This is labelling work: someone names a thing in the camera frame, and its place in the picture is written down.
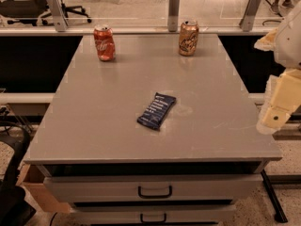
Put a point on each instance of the blue snack bar wrapper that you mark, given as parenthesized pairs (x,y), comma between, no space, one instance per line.
(154,115)

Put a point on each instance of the cardboard box under table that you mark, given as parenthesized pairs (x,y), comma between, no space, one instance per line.
(32,179)

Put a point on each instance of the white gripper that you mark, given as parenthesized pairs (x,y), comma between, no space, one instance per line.
(290,44)

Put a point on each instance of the black upper drawer handle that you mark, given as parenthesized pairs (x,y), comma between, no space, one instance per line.
(154,193)

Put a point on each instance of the black drawer handle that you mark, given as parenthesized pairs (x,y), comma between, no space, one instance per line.
(154,193)
(157,219)

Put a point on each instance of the lower grey drawer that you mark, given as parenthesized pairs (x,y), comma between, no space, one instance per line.
(175,214)

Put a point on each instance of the upper grey drawer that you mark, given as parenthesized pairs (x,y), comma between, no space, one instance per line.
(124,188)

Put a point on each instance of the black table leg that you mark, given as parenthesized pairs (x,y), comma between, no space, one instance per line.
(279,213)

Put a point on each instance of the black lower drawer handle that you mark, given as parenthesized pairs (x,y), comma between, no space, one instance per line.
(157,219)

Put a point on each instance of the gold soda can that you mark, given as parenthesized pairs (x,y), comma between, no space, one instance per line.
(188,38)

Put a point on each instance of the right metal glass bracket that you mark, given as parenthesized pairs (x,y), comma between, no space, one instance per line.
(248,19)

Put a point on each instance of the middle metal glass bracket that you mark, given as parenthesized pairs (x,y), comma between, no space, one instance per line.
(173,15)

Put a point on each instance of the metal glass bracket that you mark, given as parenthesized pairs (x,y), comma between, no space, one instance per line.
(248,19)
(59,20)
(173,15)

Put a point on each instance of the black office chair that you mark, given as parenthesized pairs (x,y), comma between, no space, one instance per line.
(28,11)

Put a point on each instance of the left metal glass bracket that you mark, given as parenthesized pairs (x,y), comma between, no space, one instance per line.
(59,20)

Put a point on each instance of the black chair at left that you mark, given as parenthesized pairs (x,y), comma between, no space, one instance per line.
(14,209)

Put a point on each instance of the grey drawer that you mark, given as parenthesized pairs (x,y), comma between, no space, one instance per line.
(175,214)
(124,188)

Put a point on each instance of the red coke can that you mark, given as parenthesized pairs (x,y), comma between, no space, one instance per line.
(104,43)

